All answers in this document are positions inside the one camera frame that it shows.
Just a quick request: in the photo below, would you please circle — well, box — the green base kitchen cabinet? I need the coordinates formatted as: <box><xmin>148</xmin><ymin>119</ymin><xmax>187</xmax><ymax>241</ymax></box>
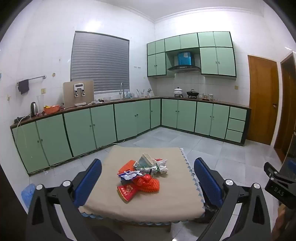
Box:
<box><xmin>10</xmin><ymin>98</ymin><xmax>162</xmax><ymax>175</ymax></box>
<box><xmin>161</xmin><ymin>97</ymin><xmax>252</xmax><ymax>146</ymax></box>

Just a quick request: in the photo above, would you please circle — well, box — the orange mesh bag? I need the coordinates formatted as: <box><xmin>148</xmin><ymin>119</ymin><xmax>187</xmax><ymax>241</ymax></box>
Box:
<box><xmin>133</xmin><ymin>174</ymin><xmax>161</xmax><ymax>193</ymax></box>

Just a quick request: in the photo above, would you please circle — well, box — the beige tablecloth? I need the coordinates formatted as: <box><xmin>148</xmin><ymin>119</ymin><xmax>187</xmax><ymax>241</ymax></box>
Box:
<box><xmin>78</xmin><ymin>146</ymin><xmax>206</xmax><ymax>226</ymax></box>

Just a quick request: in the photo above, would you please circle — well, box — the wooden door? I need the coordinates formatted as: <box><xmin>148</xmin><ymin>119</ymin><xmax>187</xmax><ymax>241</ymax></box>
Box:
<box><xmin>247</xmin><ymin>55</ymin><xmax>279</xmax><ymax>146</ymax></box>
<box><xmin>274</xmin><ymin>52</ymin><xmax>296</xmax><ymax>163</ymax></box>

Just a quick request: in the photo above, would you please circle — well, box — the white lace table cover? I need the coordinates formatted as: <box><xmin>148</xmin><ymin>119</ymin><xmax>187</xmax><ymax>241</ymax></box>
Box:
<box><xmin>180</xmin><ymin>148</ymin><xmax>204</xmax><ymax>202</ymax></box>

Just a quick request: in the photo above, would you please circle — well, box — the steel electric kettle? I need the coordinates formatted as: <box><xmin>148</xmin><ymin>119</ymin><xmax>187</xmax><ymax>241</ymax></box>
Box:
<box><xmin>30</xmin><ymin>101</ymin><xmax>39</xmax><ymax>117</ymax></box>

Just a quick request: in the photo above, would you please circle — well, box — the blue plastic bag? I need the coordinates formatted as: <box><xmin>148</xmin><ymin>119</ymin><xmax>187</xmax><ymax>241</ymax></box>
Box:
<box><xmin>21</xmin><ymin>184</ymin><xmax>36</xmax><ymax>205</ymax></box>

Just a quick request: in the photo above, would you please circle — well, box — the metal towel rail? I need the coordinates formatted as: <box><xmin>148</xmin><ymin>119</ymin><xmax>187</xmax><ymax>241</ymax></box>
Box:
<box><xmin>16</xmin><ymin>75</ymin><xmax>47</xmax><ymax>86</ymax></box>

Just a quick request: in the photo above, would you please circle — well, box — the range hood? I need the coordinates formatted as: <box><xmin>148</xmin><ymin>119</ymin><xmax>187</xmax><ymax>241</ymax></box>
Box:
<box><xmin>168</xmin><ymin>51</ymin><xmax>201</xmax><ymax>73</ymax></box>

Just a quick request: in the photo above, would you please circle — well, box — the red paper packet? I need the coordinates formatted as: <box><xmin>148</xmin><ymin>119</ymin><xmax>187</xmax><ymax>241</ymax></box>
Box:
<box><xmin>117</xmin><ymin>184</ymin><xmax>139</xmax><ymax>203</ymax></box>

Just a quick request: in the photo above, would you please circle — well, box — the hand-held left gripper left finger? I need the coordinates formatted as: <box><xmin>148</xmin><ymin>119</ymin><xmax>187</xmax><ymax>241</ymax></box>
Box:
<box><xmin>24</xmin><ymin>158</ymin><xmax>102</xmax><ymax>241</ymax></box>

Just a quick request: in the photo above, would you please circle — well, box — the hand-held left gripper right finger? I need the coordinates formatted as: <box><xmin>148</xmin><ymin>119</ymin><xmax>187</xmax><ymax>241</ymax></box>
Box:
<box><xmin>193</xmin><ymin>157</ymin><xmax>272</xmax><ymax>241</ymax></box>

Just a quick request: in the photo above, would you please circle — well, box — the crushed white paper cup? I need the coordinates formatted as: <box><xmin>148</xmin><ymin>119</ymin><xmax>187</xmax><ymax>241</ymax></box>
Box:
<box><xmin>138</xmin><ymin>153</ymin><xmax>155</xmax><ymax>166</ymax></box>

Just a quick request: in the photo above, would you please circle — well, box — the orange plastic basket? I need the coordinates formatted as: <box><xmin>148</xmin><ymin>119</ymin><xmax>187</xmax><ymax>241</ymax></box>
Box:
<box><xmin>43</xmin><ymin>105</ymin><xmax>60</xmax><ymax>114</ymax></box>

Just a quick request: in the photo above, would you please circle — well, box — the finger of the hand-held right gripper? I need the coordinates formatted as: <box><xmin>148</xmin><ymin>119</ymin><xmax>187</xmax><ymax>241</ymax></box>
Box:
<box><xmin>264</xmin><ymin>162</ymin><xmax>287</xmax><ymax>184</ymax></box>

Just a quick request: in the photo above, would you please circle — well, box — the green white plastic wrapper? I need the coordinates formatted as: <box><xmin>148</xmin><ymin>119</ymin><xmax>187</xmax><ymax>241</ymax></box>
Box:
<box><xmin>133</xmin><ymin>162</ymin><xmax>160</xmax><ymax>173</ymax></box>

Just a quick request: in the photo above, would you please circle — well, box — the grey window blind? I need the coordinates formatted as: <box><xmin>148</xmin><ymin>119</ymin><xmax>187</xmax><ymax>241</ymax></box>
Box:
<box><xmin>70</xmin><ymin>31</ymin><xmax>130</xmax><ymax>93</ymax></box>

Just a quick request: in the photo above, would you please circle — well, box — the dark towel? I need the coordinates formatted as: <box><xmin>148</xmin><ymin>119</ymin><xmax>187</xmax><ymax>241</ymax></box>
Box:
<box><xmin>18</xmin><ymin>79</ymin><xmax>30</xmax><ymax>95</ymax></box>

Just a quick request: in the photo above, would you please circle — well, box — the green wall kitchen cabinet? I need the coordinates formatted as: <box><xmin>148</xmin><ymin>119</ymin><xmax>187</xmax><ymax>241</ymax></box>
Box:
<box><xmin>147</xmin><ymin>31</ymin><xmax>237</xmax><ymax>78</ymax></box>

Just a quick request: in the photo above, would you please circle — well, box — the blue white wrapper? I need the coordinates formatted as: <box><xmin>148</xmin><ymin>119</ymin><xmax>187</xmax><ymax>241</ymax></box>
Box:
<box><xmin>118</xmin><ymin>170</ymin><xmax>142</xmax><ymax>181</ymax></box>

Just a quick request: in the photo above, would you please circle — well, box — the orange foam net sleeve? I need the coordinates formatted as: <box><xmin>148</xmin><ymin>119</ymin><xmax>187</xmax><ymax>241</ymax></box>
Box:
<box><xmin>117</xmin><ymin>159</ymin><xmax>137</xmax><ymax>175</ymax></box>

